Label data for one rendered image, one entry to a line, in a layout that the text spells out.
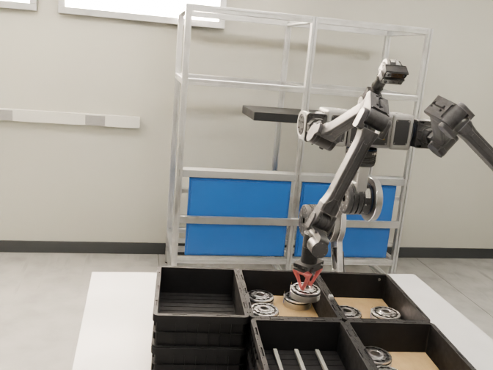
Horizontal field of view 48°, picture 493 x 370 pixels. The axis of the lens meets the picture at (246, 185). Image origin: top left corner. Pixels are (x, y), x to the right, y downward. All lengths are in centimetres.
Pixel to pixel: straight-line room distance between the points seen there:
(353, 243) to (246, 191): 92
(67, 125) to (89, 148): 25
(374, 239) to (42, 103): 274
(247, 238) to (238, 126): 110
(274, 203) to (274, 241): 28
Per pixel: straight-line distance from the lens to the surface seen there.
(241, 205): 386
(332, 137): 214
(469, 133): 207
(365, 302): 223
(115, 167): 462
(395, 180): 417
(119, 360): 197
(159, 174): 463
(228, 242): 393
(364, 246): 423
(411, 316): 205
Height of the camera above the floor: 172
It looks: 13 degrees down
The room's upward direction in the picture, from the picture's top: 5 degrees clockwise
